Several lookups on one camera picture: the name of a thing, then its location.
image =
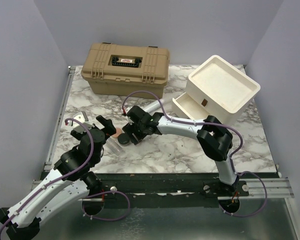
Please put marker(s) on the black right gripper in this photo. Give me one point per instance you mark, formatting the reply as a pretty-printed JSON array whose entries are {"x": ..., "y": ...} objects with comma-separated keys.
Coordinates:
[{"x": 129, "y": 129}]

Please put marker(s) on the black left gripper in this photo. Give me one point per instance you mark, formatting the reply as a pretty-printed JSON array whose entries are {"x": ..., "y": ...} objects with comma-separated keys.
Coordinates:
[{"x": 109, "y": 128}]

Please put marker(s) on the black round powder jar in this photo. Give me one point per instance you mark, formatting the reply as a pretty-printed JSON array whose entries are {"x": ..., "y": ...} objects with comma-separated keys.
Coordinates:
[{"x": 123, "y": 139}]

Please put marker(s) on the white pull-out drawer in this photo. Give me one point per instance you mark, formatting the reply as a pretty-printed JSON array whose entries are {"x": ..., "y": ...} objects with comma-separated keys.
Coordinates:
[{"x": 184, "y": 106}]

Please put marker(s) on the white drawer organizer box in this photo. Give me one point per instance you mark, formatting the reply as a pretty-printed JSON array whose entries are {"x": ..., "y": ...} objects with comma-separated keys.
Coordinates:
[{"x": 222, "y": 89}]

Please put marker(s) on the neutral eyeshadow palette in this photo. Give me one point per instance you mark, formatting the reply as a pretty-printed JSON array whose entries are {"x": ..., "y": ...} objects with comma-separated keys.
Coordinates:
[{"x": 135, "y": 140}]

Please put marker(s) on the white cosmetic tube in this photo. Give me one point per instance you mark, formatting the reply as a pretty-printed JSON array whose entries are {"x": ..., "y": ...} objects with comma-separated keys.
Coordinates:
[{"x": 154, "y": 106}]

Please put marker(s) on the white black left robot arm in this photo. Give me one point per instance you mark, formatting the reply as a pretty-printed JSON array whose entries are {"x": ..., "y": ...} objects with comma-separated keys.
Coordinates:
[{"x": 70, "y": 179}]

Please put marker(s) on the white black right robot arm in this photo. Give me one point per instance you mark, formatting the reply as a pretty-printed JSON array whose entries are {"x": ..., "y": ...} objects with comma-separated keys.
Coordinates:
[{"x": 215, "y": 139}]

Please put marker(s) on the clear plastic tube case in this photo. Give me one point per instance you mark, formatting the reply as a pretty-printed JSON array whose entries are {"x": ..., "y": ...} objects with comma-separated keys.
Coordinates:
[{"x": 114, "y": 147}]

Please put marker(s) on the tan plastic tool case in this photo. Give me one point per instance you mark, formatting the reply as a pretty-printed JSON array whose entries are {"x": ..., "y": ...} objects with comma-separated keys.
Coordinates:
[{"x": 104, "y": 79}]

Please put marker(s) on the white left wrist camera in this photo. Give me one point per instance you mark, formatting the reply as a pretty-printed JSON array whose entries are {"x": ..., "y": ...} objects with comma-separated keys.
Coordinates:
[{"x": 79, "y": 122}]

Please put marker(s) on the aluminium table edge rail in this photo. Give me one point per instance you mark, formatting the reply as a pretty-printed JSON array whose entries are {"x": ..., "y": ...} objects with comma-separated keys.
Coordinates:
[{"x": 52, "y": 147}]

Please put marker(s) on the black case carry handle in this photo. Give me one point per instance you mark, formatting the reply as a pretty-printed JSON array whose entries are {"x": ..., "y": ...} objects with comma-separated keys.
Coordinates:
[{"x": 126, "y": 62}]

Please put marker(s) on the black front mounting rail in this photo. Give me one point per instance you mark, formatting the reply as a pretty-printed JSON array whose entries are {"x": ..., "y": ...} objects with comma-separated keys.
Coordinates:
[{"x": 161, "y": 190}]

